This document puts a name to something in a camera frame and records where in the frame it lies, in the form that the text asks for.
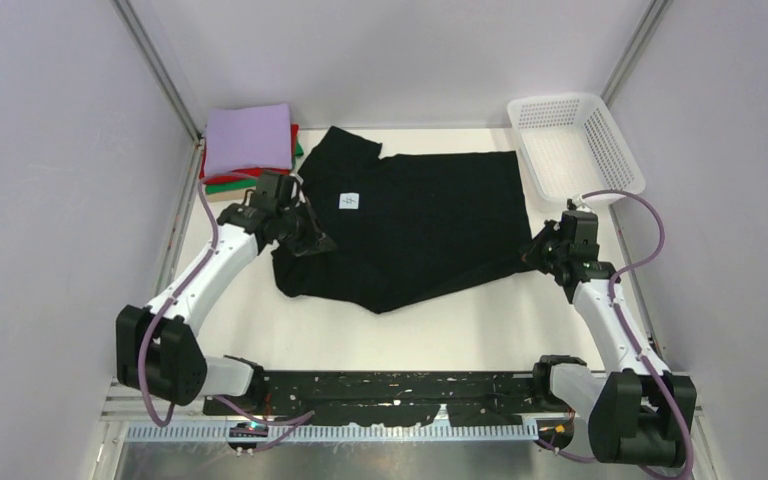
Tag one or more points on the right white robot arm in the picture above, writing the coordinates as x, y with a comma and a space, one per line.
640, 412

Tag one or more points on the folded red t shirt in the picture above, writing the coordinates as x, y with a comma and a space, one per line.
294, 137

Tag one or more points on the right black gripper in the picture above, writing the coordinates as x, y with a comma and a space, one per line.
544, 251

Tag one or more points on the folded green t shirt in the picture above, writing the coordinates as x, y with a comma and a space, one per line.
247, 178

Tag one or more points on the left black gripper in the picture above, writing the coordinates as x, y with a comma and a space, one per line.
306, 236

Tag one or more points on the black t shirt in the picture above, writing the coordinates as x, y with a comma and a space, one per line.
408, 227

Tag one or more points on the white slotted cable duct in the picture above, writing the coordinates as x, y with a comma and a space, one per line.
230, 432

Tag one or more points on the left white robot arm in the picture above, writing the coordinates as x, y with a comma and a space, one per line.
157, 347

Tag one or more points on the white plastic basket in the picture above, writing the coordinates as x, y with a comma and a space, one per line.
571, 145

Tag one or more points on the folded lavender t shirt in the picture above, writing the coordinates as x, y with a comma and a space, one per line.
253, 137

